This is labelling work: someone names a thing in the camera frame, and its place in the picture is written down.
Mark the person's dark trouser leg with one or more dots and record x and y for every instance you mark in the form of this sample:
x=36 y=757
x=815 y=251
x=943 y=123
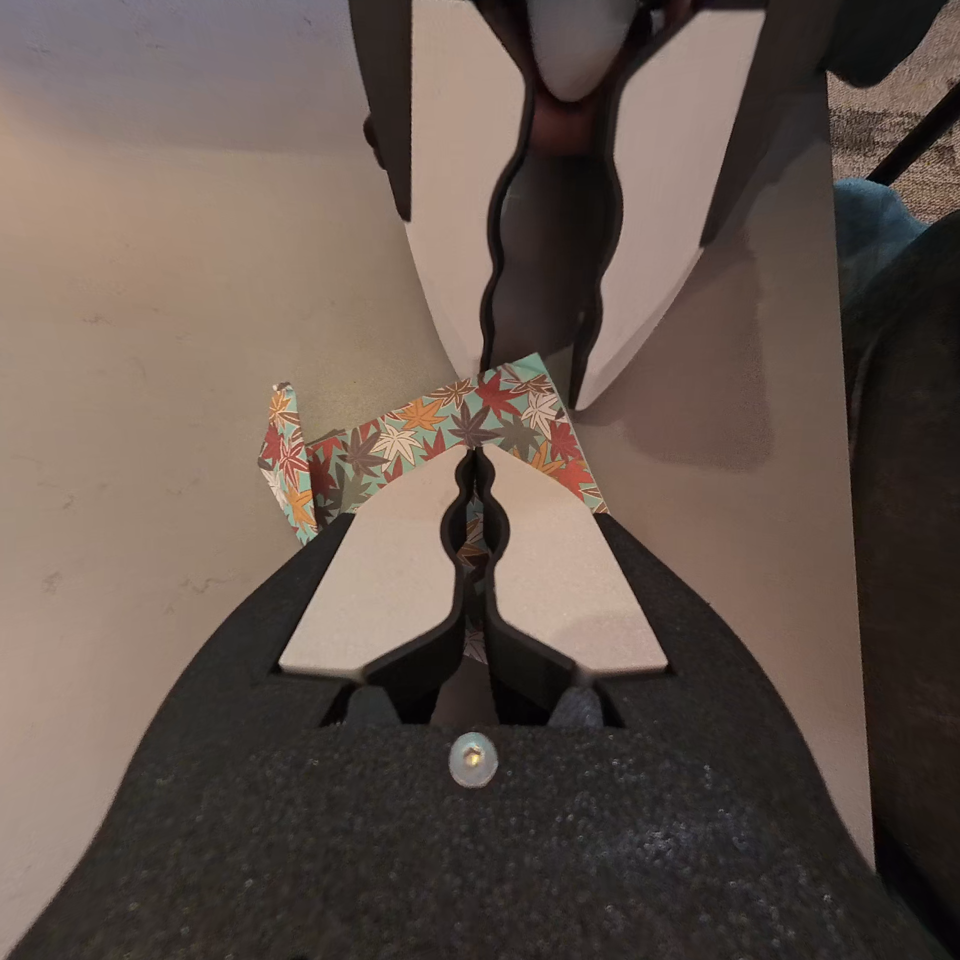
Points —
x=907 y=600

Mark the leaf-patterned origami paper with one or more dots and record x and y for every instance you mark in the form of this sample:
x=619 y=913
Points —
x=420 y=435

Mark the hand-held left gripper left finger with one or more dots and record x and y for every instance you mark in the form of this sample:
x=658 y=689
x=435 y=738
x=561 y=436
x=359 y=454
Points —
x=375 y=585

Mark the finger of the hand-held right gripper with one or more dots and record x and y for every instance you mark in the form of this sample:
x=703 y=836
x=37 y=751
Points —
x=675 y=187
x=457 y=150

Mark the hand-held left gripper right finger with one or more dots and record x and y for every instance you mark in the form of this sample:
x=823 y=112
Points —
x=570 y=592

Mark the black chair leg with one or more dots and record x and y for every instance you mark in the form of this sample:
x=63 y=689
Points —
x=915 y=142

